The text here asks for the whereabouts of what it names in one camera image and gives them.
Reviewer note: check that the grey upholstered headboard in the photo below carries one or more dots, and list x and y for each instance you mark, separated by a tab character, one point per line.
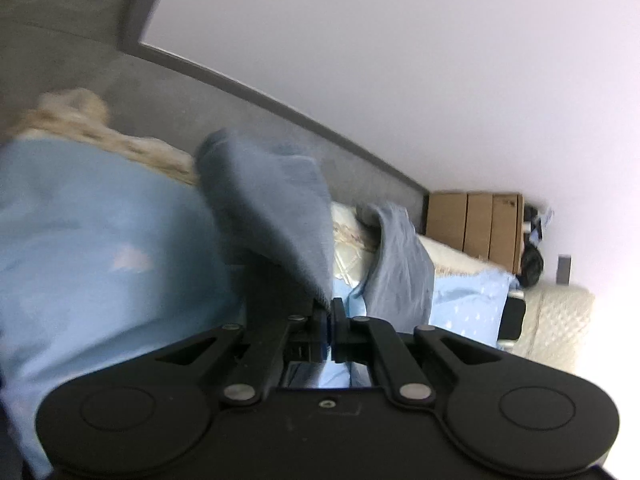
165	90

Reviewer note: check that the light blue bed blanket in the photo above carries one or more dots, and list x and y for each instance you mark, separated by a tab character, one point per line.
100	250

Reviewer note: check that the brown cardboard box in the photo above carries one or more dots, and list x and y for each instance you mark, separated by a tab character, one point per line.
475	227

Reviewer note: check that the cream quilted pillow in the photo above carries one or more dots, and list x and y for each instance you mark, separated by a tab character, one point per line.
350	252

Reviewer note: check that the small grey wall fixture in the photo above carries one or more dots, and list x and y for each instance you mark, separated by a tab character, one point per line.
564	269

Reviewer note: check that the cream quilted cover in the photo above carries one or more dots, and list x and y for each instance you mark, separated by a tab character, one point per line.
560	325

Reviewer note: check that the grey-blue garment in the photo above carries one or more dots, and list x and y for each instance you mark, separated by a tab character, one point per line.
280	200

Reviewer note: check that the blue and white clutter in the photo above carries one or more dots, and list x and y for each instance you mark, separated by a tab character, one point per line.
539	222

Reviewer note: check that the black bag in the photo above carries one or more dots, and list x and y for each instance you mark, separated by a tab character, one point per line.
531	266

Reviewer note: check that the beige patterned blanket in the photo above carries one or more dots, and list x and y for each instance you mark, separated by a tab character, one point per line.
125	142

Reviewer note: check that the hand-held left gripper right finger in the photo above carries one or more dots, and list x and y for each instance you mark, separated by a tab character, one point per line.
338	331

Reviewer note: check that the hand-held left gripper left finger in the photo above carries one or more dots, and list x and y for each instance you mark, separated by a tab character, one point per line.
321	331

